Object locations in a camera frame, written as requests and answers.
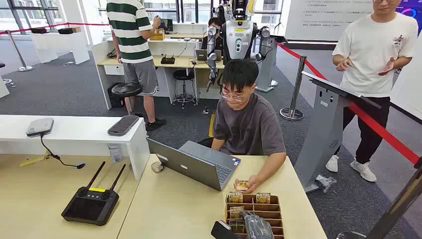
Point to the clear plastic cup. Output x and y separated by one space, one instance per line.
115 153

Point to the wooden card holder box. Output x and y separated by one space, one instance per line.
263 208

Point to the small grey laptop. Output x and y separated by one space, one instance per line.
200 54

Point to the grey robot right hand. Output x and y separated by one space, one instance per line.
257 228

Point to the thin red barrier belt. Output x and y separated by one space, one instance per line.
39 27

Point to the white desk shelf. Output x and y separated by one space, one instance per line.
75 135

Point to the black remote controller with antennas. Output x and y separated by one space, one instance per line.
90 206

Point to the silver humanoid robot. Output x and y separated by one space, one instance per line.
239 36

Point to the dark flat keypad device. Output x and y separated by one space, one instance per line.
123 125

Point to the silver stanchion post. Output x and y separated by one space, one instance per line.
295 89
16 49

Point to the seated person's left hand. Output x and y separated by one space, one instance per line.
254 182

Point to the grey robot support stand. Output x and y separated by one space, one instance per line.
267 72

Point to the black monitor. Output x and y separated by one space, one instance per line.
166 25

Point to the white desk with wooden top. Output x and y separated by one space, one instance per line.
108 62

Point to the yellow and black chair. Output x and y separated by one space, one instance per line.
211 127

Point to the black round stool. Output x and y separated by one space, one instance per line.
126 89

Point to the yellow paper strip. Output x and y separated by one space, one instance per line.
33 160

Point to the clear plastic bag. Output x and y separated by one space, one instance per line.
324 182

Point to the white information board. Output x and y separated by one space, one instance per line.
329 19

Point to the long red barrier belt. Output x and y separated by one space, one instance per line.
379 130

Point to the white table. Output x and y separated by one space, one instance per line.
59 46

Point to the black case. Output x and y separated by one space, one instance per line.
39 30
65 31

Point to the black stanchion post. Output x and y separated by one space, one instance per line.
395 204

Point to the grey computer mouse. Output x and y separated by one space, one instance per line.
157 167

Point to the seated person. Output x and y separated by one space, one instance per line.
250 125

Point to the grey flat box device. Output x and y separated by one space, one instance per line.
40 126

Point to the standing person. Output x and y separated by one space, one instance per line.
372 66
132 39

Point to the person behind humanoid robot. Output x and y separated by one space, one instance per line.
214 24

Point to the black stool with chrome base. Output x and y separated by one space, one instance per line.
183 76

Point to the yellow cardboard box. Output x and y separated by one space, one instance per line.
157 34

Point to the grey kiosk stand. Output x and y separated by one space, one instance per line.
321 132

